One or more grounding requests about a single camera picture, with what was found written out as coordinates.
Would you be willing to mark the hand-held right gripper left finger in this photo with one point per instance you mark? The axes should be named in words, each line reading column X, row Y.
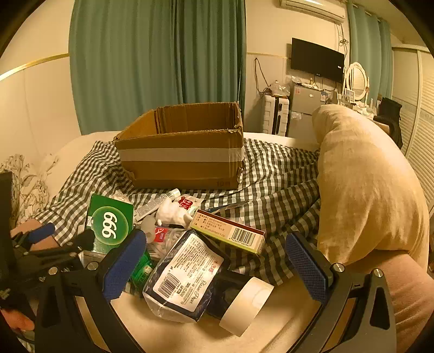
column 123, row 268

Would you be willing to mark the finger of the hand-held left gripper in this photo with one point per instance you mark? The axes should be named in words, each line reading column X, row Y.
column 76, row 242
column 40, row 232

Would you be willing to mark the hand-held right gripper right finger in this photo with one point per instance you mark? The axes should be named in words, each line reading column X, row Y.
column 307, row 268

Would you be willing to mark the green medicine box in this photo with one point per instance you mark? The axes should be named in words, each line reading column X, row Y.
column 112, row 220

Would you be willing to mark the dark blue tissue pack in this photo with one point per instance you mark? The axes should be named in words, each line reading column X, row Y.
column 183, row 285

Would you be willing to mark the yellow and red medicine box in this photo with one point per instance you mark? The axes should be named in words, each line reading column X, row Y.
column 220, row 230

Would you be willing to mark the brown cardboard box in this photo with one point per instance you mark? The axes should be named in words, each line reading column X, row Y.
column 176, row 169

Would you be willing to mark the person's left hand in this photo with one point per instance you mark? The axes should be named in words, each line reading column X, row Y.
column 15, row 320

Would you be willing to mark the person's left leg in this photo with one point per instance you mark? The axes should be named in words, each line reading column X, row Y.
column 23, row 225

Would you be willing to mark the person's leg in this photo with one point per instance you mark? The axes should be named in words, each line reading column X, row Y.
column 23, row 225
column 413, row 298

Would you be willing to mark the small green packet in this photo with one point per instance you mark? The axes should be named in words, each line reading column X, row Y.
column 142, row 271

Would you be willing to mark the floral print pillow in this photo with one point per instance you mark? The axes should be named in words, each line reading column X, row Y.
column 30, row 183

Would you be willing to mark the cotton swab packet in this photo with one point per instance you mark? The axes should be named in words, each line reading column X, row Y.
column 166, row 241

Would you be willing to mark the white ointment tube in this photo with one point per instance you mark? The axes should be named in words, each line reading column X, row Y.
column 152, row 205

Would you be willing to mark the crumpled white tissue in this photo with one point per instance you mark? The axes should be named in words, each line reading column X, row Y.
column 169, row 212

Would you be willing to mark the dark glossy packet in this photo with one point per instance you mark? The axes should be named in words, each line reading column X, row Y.
column 230, row 288

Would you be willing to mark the green checked cloth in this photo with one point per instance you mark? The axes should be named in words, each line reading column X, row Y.
column 278, row 190

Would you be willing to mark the red and white sachet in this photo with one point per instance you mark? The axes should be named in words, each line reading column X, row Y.
column 186, row 203

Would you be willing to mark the beige pillow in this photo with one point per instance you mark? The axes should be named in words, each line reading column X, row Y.
column 366, row 190

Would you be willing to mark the person's right leg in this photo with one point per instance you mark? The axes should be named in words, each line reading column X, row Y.
column 413, row 298

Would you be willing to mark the white suitcase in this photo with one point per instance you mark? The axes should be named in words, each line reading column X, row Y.
column 276, row 115

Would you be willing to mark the silver fridge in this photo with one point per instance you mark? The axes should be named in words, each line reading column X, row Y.
column 305, row 105

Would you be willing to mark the black clothing on chair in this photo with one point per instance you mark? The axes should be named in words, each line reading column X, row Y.
column 390, row 115

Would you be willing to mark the clear plastic bag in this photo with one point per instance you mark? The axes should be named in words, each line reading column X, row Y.
column 281, row 89

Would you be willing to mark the white louvred wardrobe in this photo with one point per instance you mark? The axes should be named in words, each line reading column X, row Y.
column 415, row 112

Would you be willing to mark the wide green curtain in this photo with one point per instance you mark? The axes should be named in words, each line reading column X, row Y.
column 142, row 61

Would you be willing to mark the white oval mirror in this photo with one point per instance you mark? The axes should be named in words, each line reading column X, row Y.
column 356, row 79

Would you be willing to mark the narrow green curtain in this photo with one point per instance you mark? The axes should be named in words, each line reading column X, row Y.
column 369, row 44

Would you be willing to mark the white air conditioner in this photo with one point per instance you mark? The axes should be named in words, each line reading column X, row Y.
column 312, row 10

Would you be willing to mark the black wall television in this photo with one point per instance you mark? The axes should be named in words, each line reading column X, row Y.
column 317, row 61

